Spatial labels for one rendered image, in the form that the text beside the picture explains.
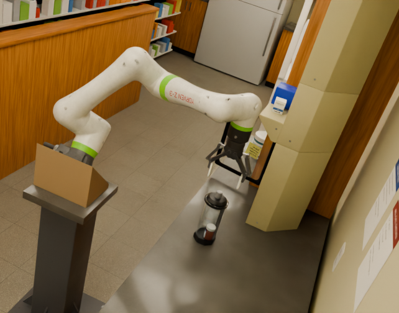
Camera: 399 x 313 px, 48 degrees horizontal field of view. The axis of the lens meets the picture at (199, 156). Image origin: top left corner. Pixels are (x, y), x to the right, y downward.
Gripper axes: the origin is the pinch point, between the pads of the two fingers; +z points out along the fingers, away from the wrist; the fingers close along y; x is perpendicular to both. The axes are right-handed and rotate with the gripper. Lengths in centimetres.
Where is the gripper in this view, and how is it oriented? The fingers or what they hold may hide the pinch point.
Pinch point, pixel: (224, 179)
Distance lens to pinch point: 192.0
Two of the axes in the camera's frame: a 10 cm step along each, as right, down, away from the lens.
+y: -9.0, -3.8, 2.2
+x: -3.7, 3.8, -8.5
